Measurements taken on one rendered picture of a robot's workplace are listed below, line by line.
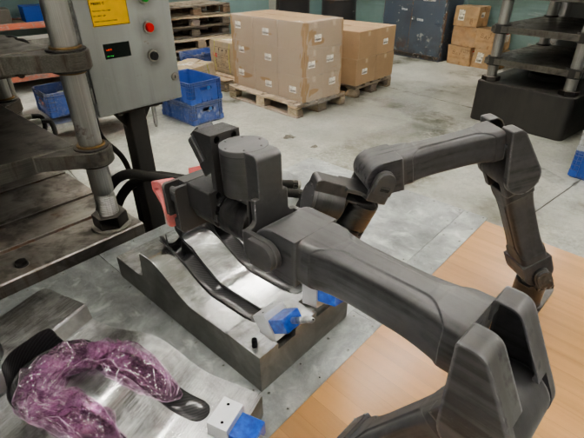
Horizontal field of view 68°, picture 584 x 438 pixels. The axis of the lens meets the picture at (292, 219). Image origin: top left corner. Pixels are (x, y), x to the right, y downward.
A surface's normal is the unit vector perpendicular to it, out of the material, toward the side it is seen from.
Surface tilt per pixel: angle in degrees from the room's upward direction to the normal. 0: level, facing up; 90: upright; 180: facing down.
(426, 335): 87
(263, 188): 88
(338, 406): 0
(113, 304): 0
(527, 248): 84
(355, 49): 90
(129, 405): 28
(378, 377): 0
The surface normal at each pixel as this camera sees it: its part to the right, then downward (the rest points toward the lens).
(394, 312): -0.72, 0.32
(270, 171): 0.71, 0.33
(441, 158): 0.19, 0.47
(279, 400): 0.00, -0.85
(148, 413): 0.40, -0.66
